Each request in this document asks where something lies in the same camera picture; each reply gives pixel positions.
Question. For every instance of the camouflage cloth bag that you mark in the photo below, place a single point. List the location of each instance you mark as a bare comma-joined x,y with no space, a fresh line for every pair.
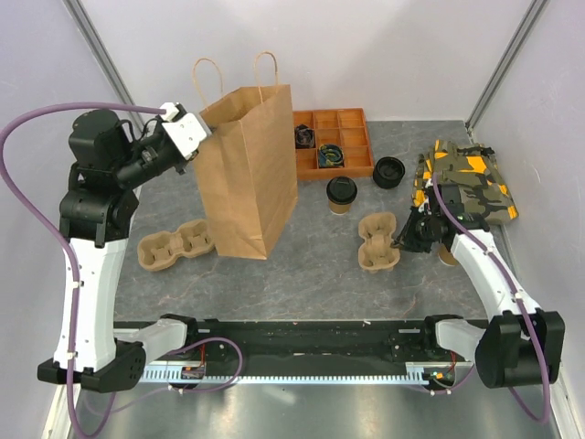
473,169

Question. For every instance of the cardboard cup carrier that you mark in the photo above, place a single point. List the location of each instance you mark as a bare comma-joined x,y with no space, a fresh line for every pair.
377,253
161,250

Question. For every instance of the brown black cup sleeve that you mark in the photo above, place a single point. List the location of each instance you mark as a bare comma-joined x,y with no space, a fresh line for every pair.
304,137

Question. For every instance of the black plastic cup lid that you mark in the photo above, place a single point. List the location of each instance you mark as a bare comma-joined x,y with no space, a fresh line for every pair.
341,190

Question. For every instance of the slotted cable duct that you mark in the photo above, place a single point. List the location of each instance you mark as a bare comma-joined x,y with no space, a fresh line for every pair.
179,375

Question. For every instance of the brown paper bag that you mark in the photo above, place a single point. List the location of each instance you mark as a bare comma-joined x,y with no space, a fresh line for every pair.
246,170

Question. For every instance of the green yellow cup sleeve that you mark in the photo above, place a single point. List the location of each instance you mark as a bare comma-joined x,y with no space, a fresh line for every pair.
330,155

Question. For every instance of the brown paper coffee cup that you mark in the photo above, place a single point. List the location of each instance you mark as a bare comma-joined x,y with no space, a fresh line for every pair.
339,208

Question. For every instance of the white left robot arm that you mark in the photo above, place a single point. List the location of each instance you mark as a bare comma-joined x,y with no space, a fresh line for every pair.
95,221

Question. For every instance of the stack of paper cups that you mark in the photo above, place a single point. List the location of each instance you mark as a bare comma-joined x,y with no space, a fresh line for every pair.
446,257

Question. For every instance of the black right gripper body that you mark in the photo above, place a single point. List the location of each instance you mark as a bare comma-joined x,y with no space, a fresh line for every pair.
421,233

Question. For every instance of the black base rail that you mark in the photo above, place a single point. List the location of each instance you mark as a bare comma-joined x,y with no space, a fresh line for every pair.
313,348

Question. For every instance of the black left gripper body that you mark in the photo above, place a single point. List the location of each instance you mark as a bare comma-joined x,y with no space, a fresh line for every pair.
156,156

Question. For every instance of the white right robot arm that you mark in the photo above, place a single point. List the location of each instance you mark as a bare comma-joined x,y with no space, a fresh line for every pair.
522,343

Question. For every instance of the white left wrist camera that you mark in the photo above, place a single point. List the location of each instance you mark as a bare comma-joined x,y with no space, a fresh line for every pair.
186,130

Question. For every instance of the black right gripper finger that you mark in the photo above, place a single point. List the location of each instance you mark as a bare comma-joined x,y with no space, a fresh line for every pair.
410,226
402,242

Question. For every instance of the orange compartment tray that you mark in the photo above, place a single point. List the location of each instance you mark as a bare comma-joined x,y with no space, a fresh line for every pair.
345,128

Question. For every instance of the stack of black lids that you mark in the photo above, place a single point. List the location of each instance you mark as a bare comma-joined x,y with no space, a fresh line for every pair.
388,172

